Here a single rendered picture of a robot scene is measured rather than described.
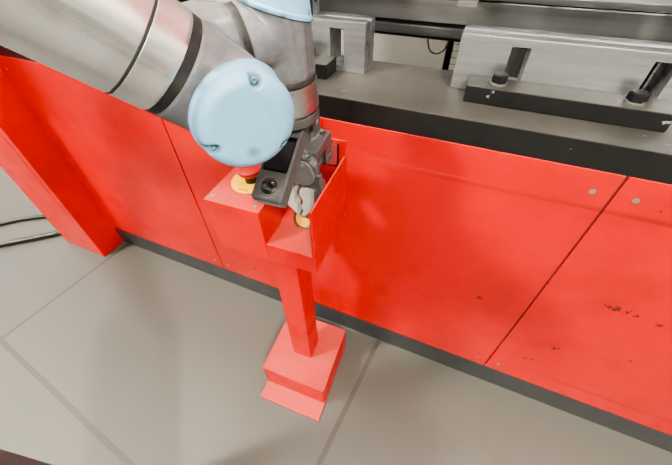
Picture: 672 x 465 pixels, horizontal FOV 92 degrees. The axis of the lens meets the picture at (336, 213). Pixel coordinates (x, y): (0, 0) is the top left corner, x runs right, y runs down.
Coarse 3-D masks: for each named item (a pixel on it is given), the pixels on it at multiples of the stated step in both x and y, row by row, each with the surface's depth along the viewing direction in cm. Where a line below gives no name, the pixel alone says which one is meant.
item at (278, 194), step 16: (304, 128) 45; (288, 144) 44; (304, 144) 46; (272, 160) 44; (288, 160) 44; (272, 176) 43; (288, 176) 43; (256, 192) 43; (272, 192) 42; (288, 192) 44
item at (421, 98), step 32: (384, 64) 72; (320, 96) 61; (352, 96) 60; (384, 96) 60; (416, 96) 60; (448, 96) 60; (416, 128) 58; (448, 128) 56; (480, 128) 54; (512, 128) 52; (544, 128) 51; (576, 128) 51; (608, 128) 51; (576, 160) 51; (608, 160) 49; (640, 160) 48
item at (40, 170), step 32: (0, 96) 99; (0, 128) 101; (32, 128) 108; (0, 160) 118; (32, 160) 111; (64, 160) 120; (32, 192) 127; (64, 192) 123; (64, 224) 138; (96, 224) 138
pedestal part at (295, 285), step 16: (288, 272) 71; (304, 272) 74; (288, 288) 75; (304, 288) 77; (288, 304) 81; (304, 304) 80; (288, 320) 87; (304, 320) 84; (304, 336) 91; (304, 352) 99
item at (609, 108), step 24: (480, 96) 56; (504, 96) 55; (528, 96) 54; (552, 96) 53; (576, 96) 52; (600, 96) 52; (624, 96) 52; (600, 120) 52; (624, 120) 51; (648, 120) 49
